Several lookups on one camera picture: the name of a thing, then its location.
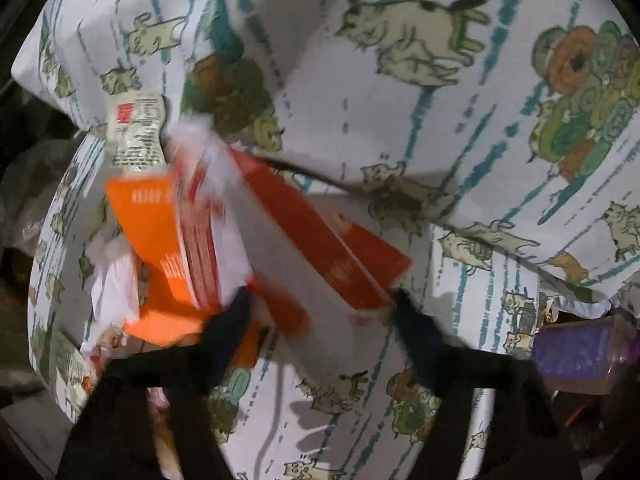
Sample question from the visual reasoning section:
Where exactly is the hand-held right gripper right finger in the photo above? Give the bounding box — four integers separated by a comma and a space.
395, 290, 583, 480

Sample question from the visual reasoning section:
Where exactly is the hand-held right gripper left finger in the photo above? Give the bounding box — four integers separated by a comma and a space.
57, 287, 256, 480

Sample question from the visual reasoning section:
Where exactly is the orange carton box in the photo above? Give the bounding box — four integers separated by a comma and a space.
105, 152, 413, 348

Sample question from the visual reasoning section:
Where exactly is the cat printed bed sheet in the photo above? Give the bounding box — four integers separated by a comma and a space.
27, 130, 551, 480

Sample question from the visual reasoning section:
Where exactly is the crumpled white paper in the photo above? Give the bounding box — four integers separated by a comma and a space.
82, 230, 148, 343

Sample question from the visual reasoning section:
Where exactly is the printed snack wrapper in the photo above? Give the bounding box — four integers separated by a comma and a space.
50, 330, 101, 403

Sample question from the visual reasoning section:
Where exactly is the purple bottle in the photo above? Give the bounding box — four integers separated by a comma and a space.
530, 317, 640, 396

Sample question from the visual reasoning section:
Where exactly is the cat printed pillow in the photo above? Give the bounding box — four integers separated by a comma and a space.
12, 0, 640, 306

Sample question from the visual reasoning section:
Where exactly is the white sachet with red label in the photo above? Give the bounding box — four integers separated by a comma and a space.
106, 92, 167, 171

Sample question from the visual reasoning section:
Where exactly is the clear plastic bag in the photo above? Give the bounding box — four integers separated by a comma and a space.
0, 140, 83, 253

